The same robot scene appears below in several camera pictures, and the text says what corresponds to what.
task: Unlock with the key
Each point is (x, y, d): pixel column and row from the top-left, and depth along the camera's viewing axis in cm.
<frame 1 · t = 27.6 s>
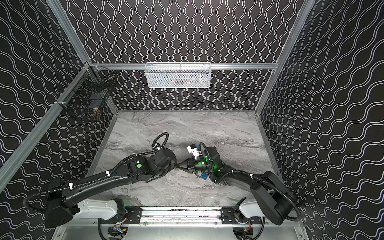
left hand: (182, 164, 72), fingers closed
right hand: (176, 167, 74), fingers closed
blue padlock: (204, 175, 90), on the table
keys beside blue padlock: (197, 176, 90), on the table
red item in white basket: (175, 81, 97), point 32 cm above the table

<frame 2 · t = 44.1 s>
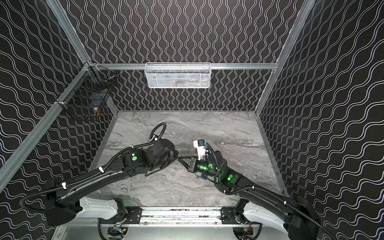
left hand: (183, 154, 68), fingers closed
right hand: (178, 160, 68), fingers closed
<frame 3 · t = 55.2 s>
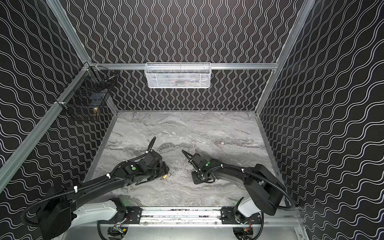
left hand: (170, 172, 80), fingers open
right hand: (197, 179, 86), fingers closed
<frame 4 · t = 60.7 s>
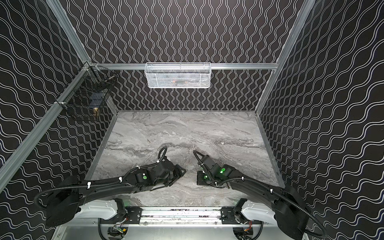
left hand: (189, 176, 75), fingers open
right hand: (198, 180, 81), fingers closed
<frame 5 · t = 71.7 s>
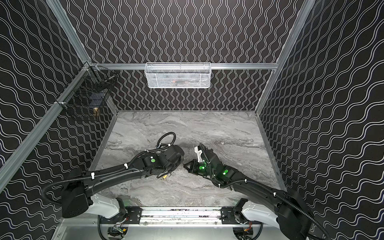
left hand: (189, 160, 76), fingers open
right hand: (183, 166, 76), fingers closed
